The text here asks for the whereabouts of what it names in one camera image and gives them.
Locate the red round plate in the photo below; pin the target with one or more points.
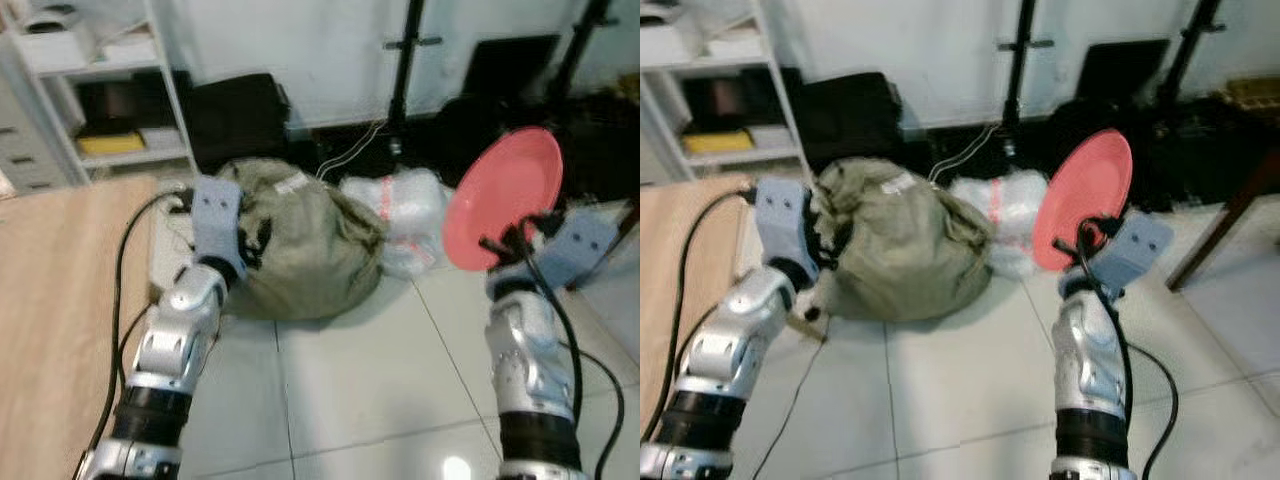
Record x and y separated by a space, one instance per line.
505 200
1085 190

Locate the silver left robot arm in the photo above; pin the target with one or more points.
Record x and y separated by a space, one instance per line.
175 340
730 350

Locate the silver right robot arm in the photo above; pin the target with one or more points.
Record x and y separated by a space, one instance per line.
1090 370
530 370

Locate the olive green cloth sack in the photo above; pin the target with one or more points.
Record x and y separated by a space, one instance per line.
905 240
310 240

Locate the clear plastic bag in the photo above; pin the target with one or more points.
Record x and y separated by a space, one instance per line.
405 215
1005 210

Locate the black fabric bag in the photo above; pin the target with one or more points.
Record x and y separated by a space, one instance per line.
850 120
240 120

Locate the dark wooden furniture leg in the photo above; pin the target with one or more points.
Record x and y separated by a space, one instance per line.
1225 215

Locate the flat yellow box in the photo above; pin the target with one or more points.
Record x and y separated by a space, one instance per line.
720 140
110 143

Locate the black hard case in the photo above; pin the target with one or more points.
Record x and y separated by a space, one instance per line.
1120 68
510 65

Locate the black tripod stand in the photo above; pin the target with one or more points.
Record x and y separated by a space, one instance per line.
1018 70
405 70
1195 45
580 45

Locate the yellow crate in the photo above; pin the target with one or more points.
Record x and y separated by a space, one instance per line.
1250 92

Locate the white open shelf rack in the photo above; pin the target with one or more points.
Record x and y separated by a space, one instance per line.
90 50
700 45

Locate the grey drawer cabinet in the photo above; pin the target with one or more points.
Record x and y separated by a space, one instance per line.
30 140

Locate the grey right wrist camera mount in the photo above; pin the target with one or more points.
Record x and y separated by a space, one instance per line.
1135 250
580 245

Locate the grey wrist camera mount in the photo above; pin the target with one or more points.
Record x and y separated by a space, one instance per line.
1135 250
215 215
783 215
580 245

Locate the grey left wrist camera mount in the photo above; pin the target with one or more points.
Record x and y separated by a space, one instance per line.
215 215
783 215

